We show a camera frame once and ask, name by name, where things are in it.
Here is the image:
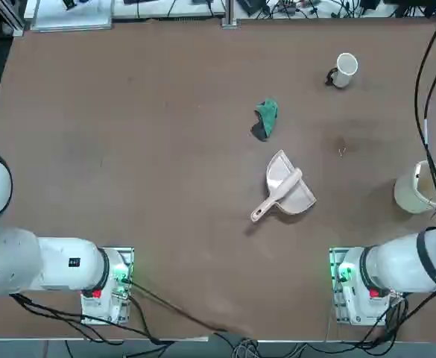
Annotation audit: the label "green cloth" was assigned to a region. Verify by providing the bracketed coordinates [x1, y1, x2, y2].
[250, 98, 280, 143]

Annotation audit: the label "beige plastic dustpan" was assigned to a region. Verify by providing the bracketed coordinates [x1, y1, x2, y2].
[265, 149, 317, 217]

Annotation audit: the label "beige brush black bristles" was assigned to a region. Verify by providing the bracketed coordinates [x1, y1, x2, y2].
[250, 168, 303, 224]

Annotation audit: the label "beige bin with lid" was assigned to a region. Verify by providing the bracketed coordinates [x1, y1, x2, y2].
[394, 160, 436, 215]

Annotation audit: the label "white board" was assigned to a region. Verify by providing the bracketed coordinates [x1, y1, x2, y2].
[31, 0, 113, 31]

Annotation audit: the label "black base power cable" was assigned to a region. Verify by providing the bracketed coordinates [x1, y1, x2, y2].
[130, 280, 258, 342]

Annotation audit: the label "aluminium frame post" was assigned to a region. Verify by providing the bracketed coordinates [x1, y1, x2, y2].
[221, 0, 239, 28]

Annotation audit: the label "white mug black handle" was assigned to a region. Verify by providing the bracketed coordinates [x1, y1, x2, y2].
[324, 52, 359, 90]

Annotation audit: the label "black base cable bundle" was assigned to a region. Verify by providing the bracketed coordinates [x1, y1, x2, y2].
[351, 275, 436, 354]

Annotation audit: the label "aluminium frame rail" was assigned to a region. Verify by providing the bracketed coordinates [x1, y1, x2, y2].
[0, 0, 25, 37]

